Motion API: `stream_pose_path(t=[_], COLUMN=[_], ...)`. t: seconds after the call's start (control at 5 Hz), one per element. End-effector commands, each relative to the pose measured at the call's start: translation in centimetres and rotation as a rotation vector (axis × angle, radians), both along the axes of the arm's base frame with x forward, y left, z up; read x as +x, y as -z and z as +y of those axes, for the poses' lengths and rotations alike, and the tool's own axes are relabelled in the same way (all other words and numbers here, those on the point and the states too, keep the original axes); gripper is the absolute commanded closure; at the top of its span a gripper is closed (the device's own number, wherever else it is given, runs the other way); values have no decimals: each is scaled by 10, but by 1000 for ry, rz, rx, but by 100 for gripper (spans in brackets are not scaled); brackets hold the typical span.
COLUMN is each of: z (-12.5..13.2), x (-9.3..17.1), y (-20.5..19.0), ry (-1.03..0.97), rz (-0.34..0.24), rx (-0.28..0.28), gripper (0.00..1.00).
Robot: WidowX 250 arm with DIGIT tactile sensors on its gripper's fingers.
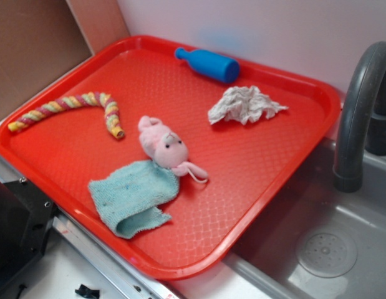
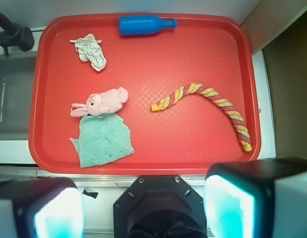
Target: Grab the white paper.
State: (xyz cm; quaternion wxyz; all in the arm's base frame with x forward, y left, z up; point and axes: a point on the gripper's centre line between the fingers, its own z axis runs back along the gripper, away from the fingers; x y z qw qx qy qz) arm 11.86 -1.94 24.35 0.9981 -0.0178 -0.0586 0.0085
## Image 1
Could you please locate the crumpled white paper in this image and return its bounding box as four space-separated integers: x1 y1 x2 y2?
208 86 289 125

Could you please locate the red plastic tray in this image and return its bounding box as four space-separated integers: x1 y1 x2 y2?
0 36 340 280

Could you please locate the pink plush bunny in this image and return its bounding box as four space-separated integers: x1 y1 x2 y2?
138 116 209 183

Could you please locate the light blue towel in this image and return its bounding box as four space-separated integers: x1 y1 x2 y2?
88 160 180 239

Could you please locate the blue plastic bottle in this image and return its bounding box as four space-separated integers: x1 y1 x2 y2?
175 47 240 83

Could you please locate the grey plastic sink basin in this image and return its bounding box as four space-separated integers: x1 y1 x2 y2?
224 140 386 298

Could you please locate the grey sink faucet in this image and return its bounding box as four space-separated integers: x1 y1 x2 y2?
333 41 386 192

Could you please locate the small black clip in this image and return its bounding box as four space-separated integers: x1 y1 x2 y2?
75 284 100 299

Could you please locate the brown cardboard panel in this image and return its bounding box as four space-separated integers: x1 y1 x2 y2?
0 1 129 121

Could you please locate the twisted multicolour rope toy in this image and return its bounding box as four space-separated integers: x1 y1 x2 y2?
7 92 125 140

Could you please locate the aluminium frame rail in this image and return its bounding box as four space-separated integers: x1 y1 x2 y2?
0 150 184 299

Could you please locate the black metal bracket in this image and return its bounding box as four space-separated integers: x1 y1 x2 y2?
0 181 57 295

